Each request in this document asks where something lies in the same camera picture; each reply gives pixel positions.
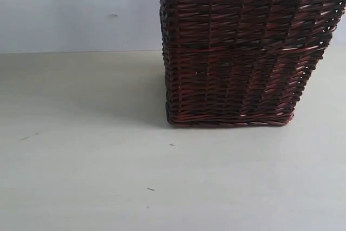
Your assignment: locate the dark brown wicker basket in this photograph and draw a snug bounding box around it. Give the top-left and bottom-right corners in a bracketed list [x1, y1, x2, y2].
[159, 0, 345, 127]

